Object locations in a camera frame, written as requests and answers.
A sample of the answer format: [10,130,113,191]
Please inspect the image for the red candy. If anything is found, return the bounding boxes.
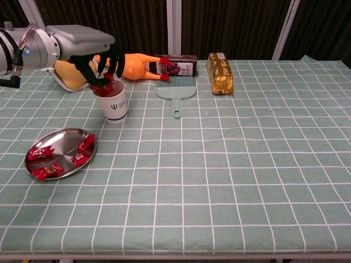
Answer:
[77,133,96,153]
[89,84,107,98]
[32,162,65,182]
[71,152,89,168]
[28,146,55,161]
[103,72,116,95]

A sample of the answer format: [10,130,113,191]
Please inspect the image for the dark grape juice carton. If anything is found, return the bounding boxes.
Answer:
[148,54,198,77]

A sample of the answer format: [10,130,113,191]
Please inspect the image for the grey partition frame post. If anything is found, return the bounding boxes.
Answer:
[18,0,54,57]
[166,0,182,55]
[271,0,301,60]

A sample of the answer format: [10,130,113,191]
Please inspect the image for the green checked tablecloth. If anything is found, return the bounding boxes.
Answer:
[0,54,351,255]

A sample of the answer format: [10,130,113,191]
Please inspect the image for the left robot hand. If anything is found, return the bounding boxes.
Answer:
[46,24,126,88]

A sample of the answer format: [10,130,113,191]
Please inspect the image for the round steel plate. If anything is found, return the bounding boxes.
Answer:
[25,128,98,181]

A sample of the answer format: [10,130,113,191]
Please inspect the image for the light green comb brush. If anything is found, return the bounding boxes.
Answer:
[155,76,197,119]

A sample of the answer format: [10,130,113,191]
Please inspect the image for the gold foil snack pack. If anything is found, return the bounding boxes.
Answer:
[206,52,235,95]

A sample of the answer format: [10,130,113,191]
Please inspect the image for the yellow striped plush toy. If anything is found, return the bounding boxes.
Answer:
[41,59,95,92]

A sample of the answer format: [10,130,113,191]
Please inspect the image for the white paper cup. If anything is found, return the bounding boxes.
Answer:
[94,79,128,124]

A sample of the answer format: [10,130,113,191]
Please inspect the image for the orange rubber chicken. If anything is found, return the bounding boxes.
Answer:
[93,52,171,82]

